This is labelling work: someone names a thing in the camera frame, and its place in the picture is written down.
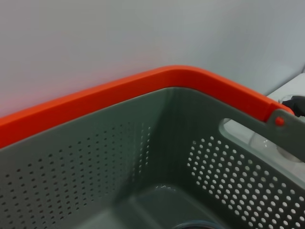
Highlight glass teacup black holder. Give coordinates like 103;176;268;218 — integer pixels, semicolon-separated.
173;219;216;229

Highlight grey perforated storage bin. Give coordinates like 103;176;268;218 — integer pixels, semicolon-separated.
0;87;305;229

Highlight glass pitcher black lid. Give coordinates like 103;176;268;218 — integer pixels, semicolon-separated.
247;94;305;165

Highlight orange bin handle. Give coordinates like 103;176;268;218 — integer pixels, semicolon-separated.
0;64;293;150

